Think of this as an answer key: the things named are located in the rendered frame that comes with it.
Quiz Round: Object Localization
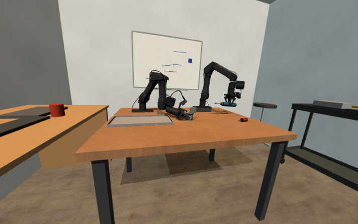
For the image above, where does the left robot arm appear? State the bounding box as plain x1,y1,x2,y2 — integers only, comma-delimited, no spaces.
193,61,245,108

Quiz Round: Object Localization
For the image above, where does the beige shallow tray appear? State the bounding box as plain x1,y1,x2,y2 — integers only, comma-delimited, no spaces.
106,115,174,127

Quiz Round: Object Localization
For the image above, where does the beige l-shaped bracket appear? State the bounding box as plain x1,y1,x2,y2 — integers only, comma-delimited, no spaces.
184,107,197,114

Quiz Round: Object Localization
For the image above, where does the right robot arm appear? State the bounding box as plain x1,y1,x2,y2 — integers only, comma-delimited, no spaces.
132,72,176,114

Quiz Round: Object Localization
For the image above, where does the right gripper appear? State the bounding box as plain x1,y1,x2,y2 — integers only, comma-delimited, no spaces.
171,100,190,120

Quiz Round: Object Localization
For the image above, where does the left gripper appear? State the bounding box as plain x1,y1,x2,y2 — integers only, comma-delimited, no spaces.
224,89,237,105

